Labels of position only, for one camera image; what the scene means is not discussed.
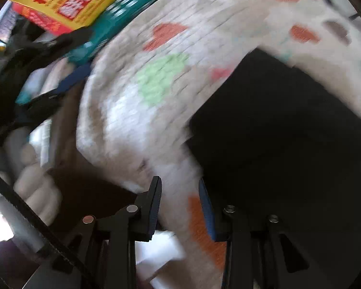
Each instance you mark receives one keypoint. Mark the yellow and red box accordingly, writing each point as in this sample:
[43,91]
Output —
[69,0]

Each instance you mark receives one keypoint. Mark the person's left hand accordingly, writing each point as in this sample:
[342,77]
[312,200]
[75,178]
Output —
[33,186]

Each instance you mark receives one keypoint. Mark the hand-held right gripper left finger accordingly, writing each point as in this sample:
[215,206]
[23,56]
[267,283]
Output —
[155,207]

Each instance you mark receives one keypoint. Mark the teal box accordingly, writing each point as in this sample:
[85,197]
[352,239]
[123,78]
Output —
[120,18]

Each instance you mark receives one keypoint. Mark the white paper sheet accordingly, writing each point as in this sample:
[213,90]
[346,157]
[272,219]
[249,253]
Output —
[159,253]

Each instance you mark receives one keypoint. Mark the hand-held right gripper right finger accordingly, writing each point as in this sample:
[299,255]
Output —
[205,207]

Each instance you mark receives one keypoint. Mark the white heart-print blanket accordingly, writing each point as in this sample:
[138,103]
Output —
[162,102]

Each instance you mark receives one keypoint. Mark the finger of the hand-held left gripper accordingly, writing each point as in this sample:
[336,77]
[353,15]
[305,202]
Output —
[76,76]
[69,40]

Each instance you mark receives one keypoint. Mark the black pants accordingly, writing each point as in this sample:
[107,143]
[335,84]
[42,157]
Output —
[282,156]

